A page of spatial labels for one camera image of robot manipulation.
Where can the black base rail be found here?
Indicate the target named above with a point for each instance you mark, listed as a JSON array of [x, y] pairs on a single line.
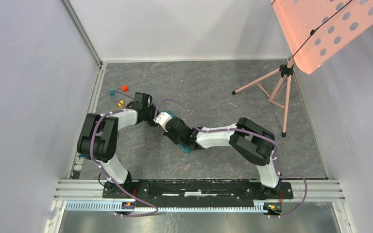
[[197, 193]]

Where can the teal cube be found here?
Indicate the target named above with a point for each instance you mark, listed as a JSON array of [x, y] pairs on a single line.
[[111, 92]]

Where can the pink tripod stand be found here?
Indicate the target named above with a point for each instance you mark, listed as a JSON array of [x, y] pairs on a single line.
[[286, 72]]

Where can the yellow cube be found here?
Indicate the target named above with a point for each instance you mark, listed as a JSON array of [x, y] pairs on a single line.
[[121, 104]]

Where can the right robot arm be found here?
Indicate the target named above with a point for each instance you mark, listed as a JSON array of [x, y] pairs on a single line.
[[250, 140]]

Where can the orange cube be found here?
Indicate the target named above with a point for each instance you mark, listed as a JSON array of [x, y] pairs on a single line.
[[125, 88]]

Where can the pink perforated panel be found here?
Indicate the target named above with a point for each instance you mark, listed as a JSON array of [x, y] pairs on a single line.
[[316, 30]]

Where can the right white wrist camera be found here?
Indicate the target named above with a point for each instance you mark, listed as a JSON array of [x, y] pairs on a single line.
[[163, 118]]

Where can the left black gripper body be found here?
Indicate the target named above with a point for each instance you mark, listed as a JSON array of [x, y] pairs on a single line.
[[150, 113]]

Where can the teal cloth napkin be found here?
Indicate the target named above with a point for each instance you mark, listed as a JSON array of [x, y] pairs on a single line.
[[184, 148]]

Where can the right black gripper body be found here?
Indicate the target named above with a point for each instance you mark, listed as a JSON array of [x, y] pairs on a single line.
[[176, 140]]

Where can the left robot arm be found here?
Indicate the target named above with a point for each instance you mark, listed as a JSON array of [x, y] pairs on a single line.
[[99, 135]]

